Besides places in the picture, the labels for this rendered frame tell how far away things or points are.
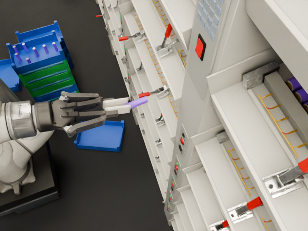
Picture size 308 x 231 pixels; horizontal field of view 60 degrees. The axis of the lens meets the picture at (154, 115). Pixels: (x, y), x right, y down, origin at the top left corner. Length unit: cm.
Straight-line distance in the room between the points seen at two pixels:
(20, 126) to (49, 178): 89
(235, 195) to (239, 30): 33
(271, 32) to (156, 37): 52
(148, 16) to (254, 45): 50
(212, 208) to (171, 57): 41
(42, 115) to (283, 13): 55
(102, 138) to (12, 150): 66
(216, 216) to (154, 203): 98
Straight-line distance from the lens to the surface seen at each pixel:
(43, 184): 154
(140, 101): 73
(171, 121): 83
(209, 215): 74
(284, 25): 26
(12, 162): 142
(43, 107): 69
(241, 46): 37
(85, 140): 189
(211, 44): 38
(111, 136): 187
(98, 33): 252
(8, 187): 160
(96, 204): 173
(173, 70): 69
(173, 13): 55
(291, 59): 27
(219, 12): 34
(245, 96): 42
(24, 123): 68
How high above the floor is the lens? 165
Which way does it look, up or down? 59 degrees down
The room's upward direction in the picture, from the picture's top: straight up
